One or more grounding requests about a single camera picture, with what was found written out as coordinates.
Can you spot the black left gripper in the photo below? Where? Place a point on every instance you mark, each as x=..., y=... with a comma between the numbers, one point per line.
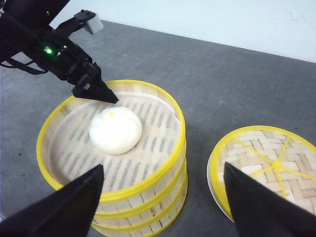
x=54, y=52

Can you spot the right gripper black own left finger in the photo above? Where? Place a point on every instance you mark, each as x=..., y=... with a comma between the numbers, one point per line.
x=67, y=212

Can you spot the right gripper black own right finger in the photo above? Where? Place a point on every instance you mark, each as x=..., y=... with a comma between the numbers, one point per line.
x=259, y=212

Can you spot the woven bamboo steamer lid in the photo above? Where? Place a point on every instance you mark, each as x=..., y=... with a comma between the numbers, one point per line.
x=279, y=159

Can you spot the bamboo steamer basket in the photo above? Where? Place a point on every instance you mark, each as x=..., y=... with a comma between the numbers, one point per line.
x=152, y=226
x=118, y=203
x=145, y=213

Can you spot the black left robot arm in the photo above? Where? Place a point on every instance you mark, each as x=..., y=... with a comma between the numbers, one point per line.
x=29, y=43

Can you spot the white plate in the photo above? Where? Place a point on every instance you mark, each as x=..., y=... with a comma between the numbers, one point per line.
x=212, y=191

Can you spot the white bun in left basket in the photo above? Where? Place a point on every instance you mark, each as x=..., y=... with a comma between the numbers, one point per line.
x=115, y=130

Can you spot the white steamer paper liner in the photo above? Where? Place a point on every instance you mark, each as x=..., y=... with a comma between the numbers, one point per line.
x=71, y=152

